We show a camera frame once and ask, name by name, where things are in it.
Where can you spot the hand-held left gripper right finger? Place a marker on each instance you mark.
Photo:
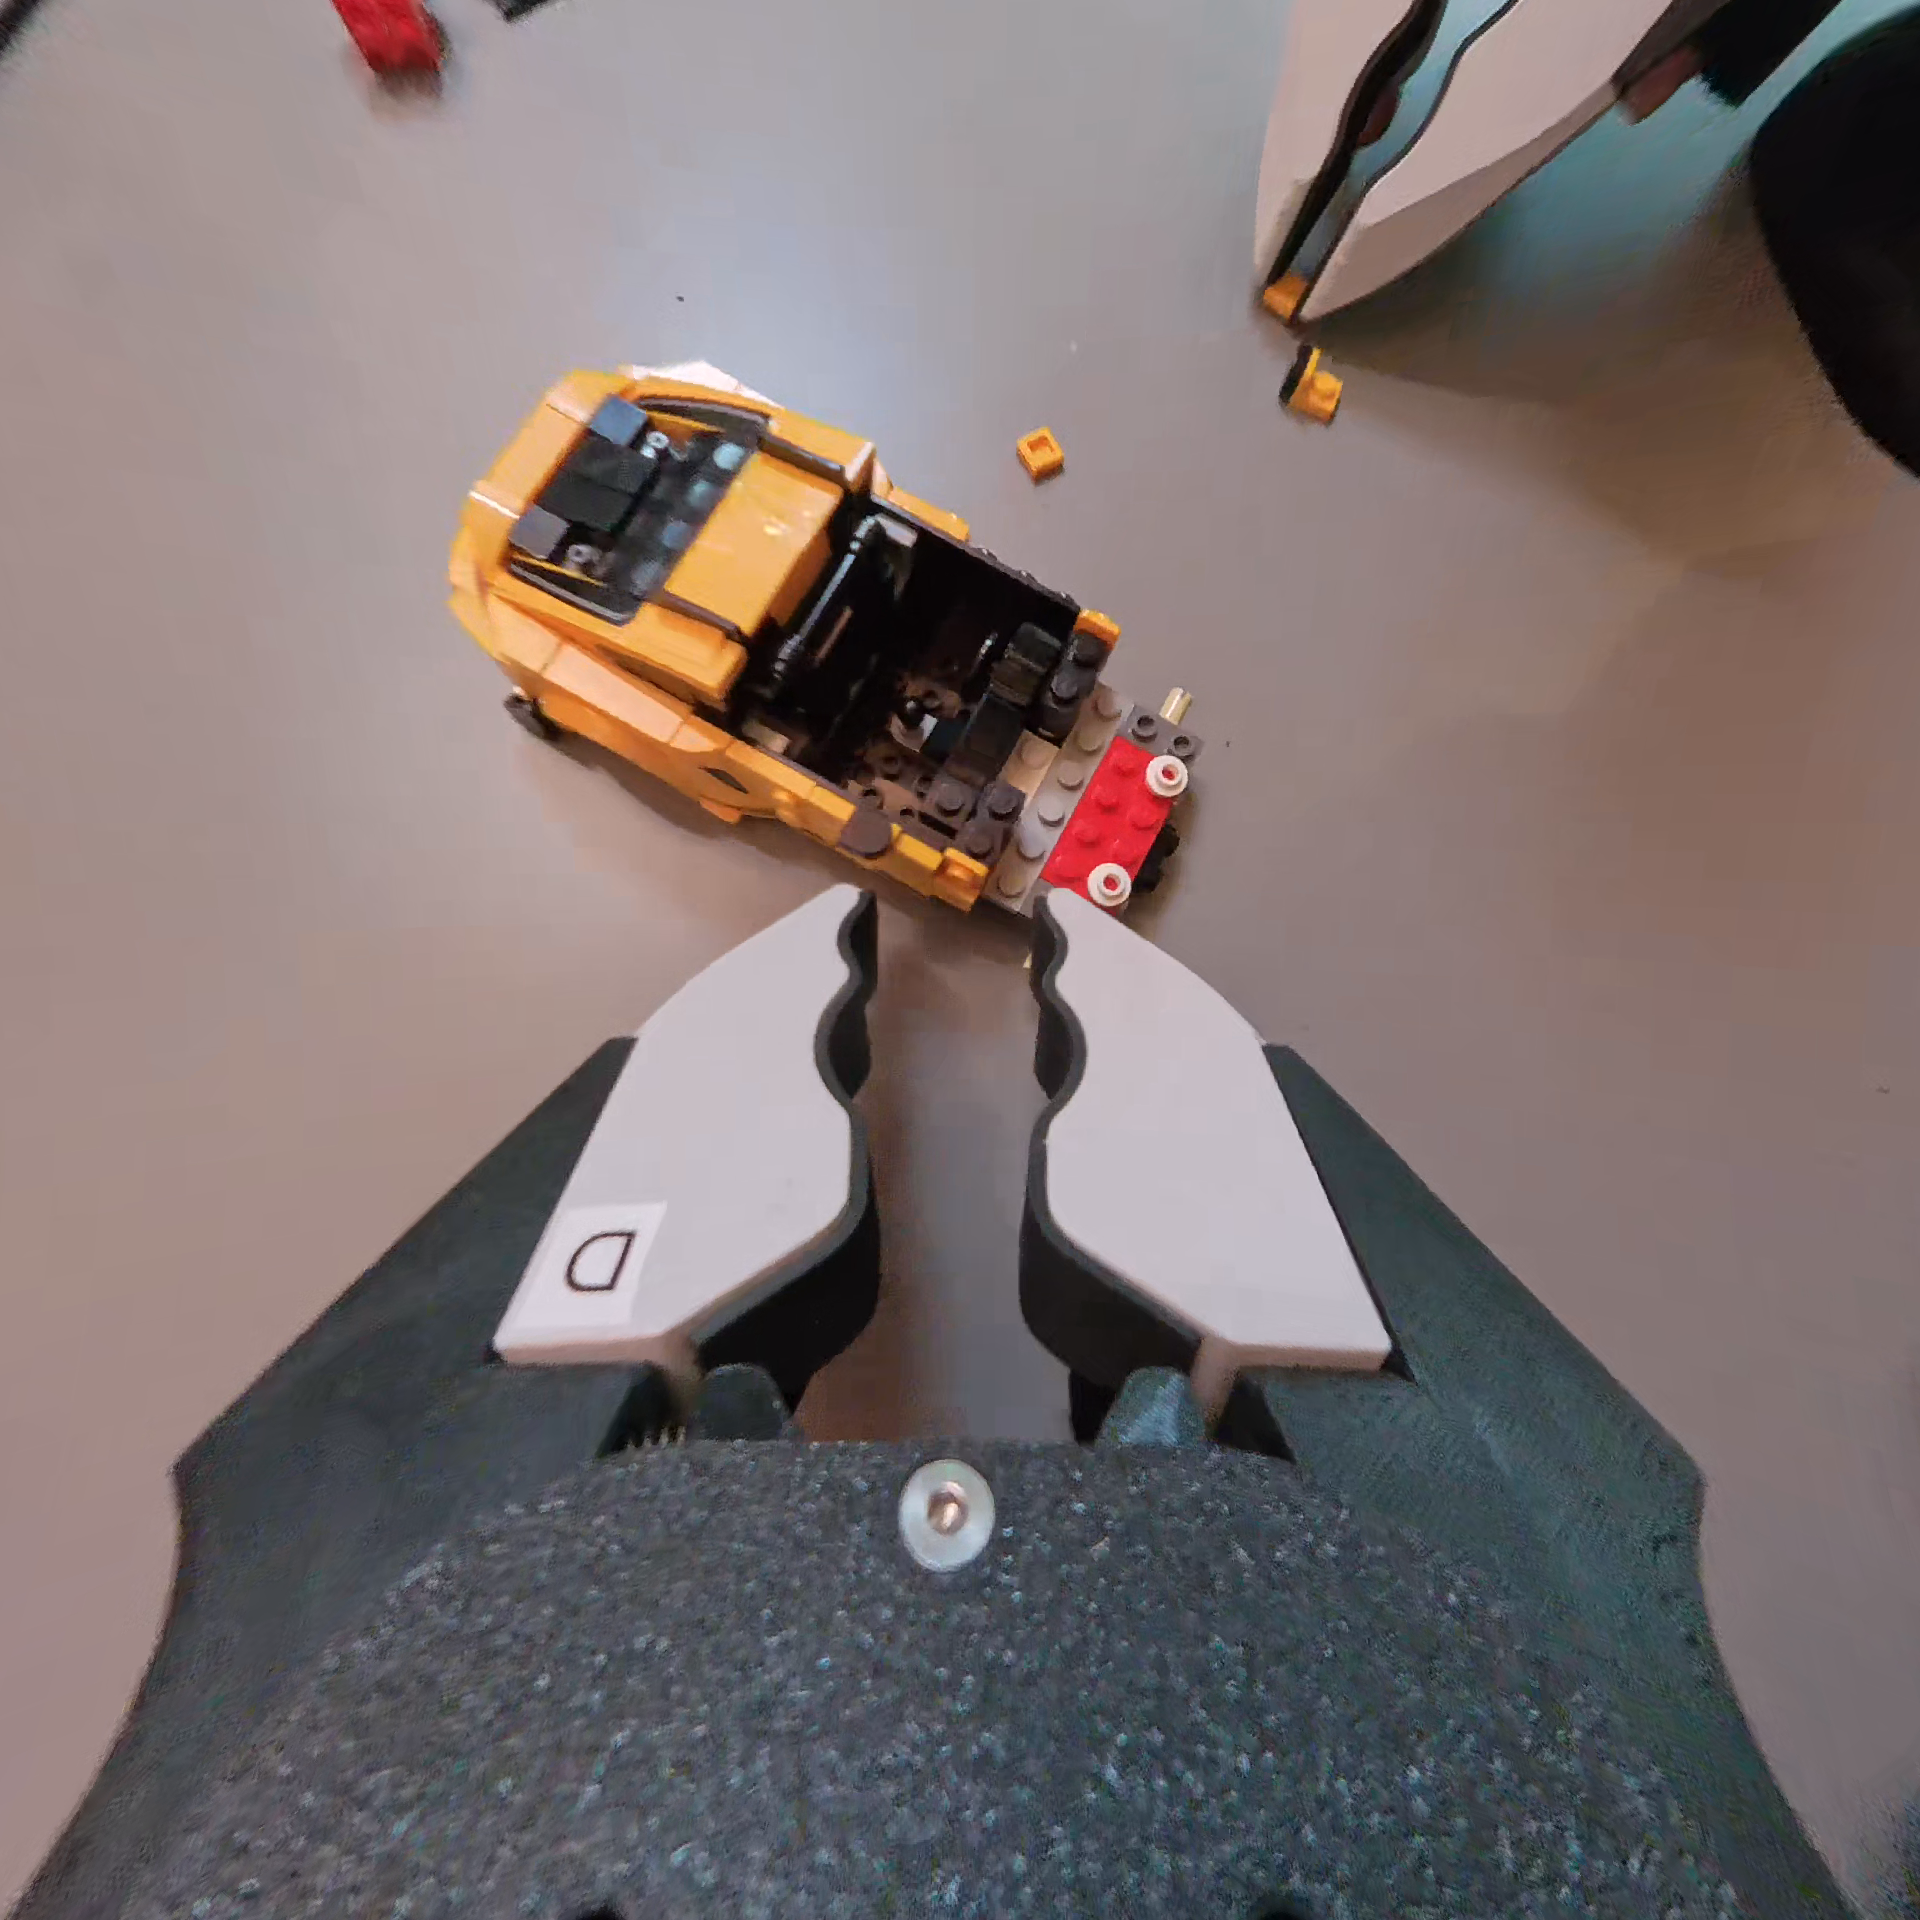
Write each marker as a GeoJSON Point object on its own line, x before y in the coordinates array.
{"type": "Point", "coordinates": [1214, 1184]}

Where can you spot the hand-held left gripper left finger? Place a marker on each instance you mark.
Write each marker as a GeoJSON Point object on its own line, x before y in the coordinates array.
{"type": "Point", "coordinates": [720, 1171]}

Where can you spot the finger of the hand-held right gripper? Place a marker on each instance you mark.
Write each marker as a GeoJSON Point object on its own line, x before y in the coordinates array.
{"type": "Point", "coordinates": [1320, 90]}
{"type": "Point", "coordinates": [1500, 106]}

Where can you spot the yellow lego car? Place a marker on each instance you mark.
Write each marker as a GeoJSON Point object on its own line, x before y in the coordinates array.
{"type": "Point", "coordinates": [749, 540]}

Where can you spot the red lego minifigure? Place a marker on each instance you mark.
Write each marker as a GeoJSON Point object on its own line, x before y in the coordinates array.
{"type": "Point", "coordinates": [389, 31]}

